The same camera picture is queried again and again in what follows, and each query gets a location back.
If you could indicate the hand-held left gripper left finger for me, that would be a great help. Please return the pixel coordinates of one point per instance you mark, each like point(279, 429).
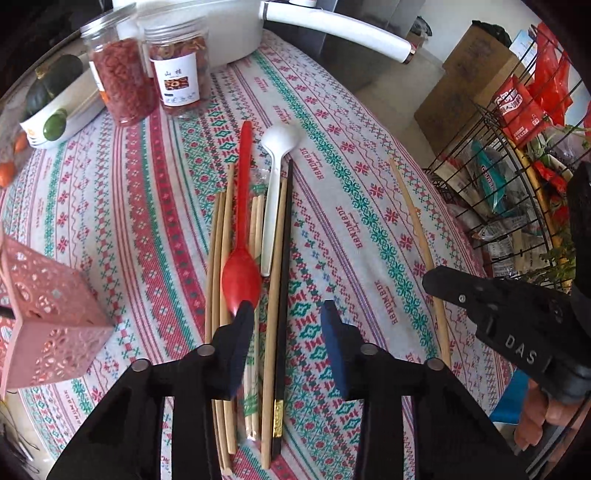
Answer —
point(240, 341)

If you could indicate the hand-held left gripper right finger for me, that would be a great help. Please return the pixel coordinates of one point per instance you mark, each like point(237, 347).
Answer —
point(334, 350)

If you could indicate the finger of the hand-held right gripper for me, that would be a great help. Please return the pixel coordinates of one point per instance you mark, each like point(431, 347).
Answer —
point(457, 288)

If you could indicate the bundle of wooden chopsticks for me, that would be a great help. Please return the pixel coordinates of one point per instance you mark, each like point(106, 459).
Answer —
point(270, 369)

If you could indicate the red plastic spoon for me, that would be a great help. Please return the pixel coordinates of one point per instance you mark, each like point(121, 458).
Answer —
point(240, 277)

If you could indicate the single wooden chopstick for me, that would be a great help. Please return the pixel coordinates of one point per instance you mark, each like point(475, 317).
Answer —
point(418, 226)

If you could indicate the pink perforated utensil holder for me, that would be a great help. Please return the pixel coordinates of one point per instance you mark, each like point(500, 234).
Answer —
point(51, 323)

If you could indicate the white plastic spoon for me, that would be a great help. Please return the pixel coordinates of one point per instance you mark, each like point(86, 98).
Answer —
point(279, 143)

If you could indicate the person's right hand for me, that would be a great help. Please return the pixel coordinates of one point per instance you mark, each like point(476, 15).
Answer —
point(531, 415)

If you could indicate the green leafy vegetable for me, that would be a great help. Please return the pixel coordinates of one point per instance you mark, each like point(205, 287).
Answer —
point(561, 263)

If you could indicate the teal packet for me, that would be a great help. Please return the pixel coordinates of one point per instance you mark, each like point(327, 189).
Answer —
point(489, 180)

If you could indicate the red snack packet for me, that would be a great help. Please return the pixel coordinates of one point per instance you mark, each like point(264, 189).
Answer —
point(517, 110)

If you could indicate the cardboard box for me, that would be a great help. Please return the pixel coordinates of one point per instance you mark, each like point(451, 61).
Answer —
point(461, 83)

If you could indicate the red plastic bag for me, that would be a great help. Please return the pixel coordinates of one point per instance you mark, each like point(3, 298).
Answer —
point(551, 74)

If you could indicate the grey refrigerator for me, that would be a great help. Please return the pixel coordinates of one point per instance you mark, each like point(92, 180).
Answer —
point(351, 64)

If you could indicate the blue paper box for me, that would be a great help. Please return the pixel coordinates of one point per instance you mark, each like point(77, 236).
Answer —
point(521, 41)

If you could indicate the black bag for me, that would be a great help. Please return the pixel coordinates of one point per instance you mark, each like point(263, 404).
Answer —
point(494, 30)

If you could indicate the clear jar of dried slices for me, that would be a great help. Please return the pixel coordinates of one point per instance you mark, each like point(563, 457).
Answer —
point(178, 83)

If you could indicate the white bowl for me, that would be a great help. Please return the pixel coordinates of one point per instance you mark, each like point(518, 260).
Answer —
point(69, 115)

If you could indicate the small orange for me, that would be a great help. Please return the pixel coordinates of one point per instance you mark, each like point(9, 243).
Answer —
point(5, 174)
point(21, 143)

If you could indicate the clear jar of goji berries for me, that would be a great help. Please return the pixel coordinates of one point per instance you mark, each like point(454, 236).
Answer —
point(122, 78)

